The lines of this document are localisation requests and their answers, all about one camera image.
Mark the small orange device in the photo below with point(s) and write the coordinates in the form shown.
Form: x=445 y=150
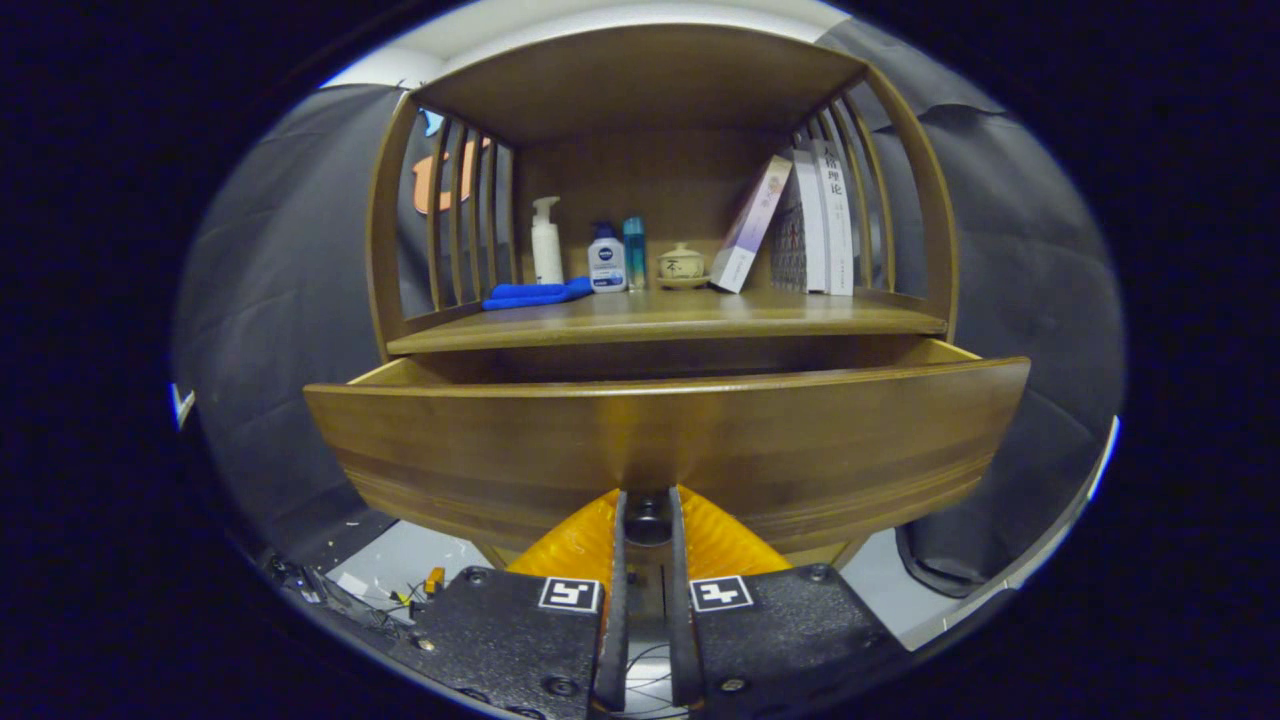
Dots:
x=434 y=581

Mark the blue folded cloth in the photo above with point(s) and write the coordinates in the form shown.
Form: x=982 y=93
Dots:
x=530 y=294

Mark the wooden drawer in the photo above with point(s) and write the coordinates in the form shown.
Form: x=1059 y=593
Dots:
x=560 y=450

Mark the purple book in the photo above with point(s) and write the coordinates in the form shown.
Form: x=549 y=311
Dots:
x=750 y=230

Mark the white pump bottle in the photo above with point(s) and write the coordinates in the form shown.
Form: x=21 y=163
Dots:
x=547 y=255

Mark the teal slim bottle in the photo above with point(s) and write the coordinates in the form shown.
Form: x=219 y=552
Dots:
x=634 y=250

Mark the plain white book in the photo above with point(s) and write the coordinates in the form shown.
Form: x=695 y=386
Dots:
x=812 y=230

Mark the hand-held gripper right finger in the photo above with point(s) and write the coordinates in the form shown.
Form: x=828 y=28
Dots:
x=683 y=640

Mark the dark patterned book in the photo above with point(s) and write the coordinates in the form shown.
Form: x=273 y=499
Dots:
x=787 y=245

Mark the white book black lettering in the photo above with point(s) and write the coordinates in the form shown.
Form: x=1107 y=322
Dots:
x=838 y=220

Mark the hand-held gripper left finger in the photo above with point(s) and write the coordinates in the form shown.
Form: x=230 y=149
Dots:
x=615 y=640

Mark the white bottle blue cap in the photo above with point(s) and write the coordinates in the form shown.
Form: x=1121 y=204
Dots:
x=606 y=265

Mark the wooden cabinet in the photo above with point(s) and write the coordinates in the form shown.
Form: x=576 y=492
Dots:
x=650 y=80

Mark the beige lidded teacup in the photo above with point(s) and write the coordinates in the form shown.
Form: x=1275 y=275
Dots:
x=682 y=266

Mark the wooden countertop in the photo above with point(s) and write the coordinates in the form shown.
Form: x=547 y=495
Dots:
x=680 y=315

